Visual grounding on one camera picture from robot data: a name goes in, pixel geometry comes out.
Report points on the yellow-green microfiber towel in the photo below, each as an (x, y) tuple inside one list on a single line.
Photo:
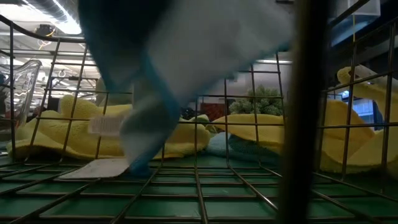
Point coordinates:
[(202, 119)]

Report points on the pale blue microfiber towel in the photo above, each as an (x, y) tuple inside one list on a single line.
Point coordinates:
[(217, 144)]

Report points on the teal terry microfiber towel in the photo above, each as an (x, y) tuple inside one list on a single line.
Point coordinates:
[(248, 146)]

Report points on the blue microfiber towel white tag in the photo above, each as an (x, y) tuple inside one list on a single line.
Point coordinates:
[(192, 46)]

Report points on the person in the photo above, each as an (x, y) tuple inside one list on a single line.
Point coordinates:
[(188, 113)]

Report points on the red storage box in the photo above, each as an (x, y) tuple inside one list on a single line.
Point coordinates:
[(213, 112)]

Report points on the potted pale green succulent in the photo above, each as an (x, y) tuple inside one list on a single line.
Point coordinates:
[(264, 104)]

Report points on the green table mat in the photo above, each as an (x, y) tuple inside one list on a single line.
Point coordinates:
[(174, 190)]

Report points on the clear plastic bin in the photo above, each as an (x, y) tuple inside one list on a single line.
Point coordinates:
[(26, 81)]

